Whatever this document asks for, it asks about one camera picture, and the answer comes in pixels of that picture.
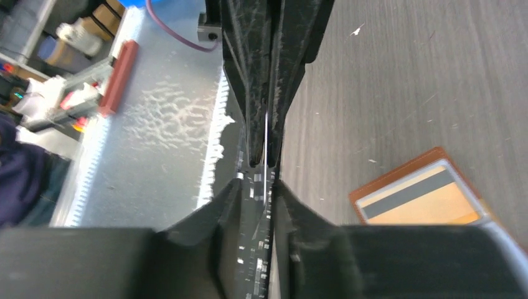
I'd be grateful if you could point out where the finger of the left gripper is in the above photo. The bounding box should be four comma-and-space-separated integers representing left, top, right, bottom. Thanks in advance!
206, 1, 270, 165
268, 1, 334, 167

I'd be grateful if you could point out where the brown leather card holder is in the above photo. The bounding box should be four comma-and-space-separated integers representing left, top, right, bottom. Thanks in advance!
349, 146, 511, 237

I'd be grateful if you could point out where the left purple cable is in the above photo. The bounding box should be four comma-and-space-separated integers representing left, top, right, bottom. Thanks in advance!
145, 0, 219, 53

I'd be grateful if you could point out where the orange card with stripe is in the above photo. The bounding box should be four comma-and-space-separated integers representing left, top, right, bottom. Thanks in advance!
355, 162, 486, 225

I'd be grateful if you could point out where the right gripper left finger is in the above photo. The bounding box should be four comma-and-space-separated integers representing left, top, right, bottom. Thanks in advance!
1, 179, 242, 298

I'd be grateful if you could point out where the red bar clamp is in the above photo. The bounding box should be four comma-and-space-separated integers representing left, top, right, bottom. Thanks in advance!
99, 40, 139, 116

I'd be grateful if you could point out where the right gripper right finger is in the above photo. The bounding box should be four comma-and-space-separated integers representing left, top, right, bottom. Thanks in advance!
272, 181, 527, 298

